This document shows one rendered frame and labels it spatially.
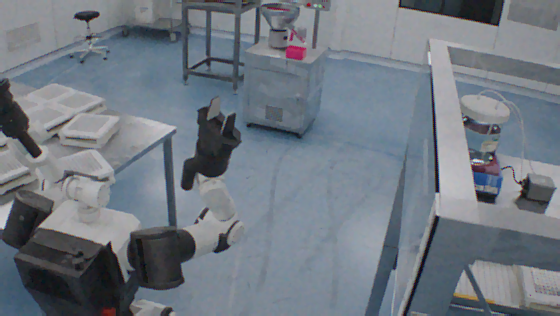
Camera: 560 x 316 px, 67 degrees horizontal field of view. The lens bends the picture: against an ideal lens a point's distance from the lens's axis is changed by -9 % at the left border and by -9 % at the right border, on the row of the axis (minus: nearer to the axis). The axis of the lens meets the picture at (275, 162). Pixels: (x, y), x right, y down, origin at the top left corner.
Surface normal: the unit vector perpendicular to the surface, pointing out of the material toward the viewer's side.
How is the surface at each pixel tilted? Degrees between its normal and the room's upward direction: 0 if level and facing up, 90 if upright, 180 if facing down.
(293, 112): 88
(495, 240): 90
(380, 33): 90
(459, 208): 0
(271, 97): 90
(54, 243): 0
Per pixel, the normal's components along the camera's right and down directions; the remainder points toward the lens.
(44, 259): 0.06, -0.86
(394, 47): -0.35, 0.46
